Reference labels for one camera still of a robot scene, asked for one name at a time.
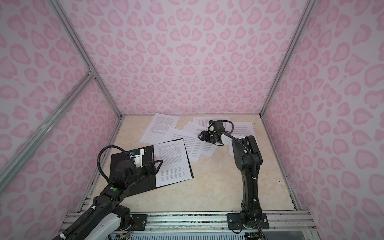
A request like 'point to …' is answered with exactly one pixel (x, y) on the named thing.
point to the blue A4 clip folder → (116, 155)
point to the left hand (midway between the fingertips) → (158, 160)
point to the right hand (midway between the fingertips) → (202, 135)
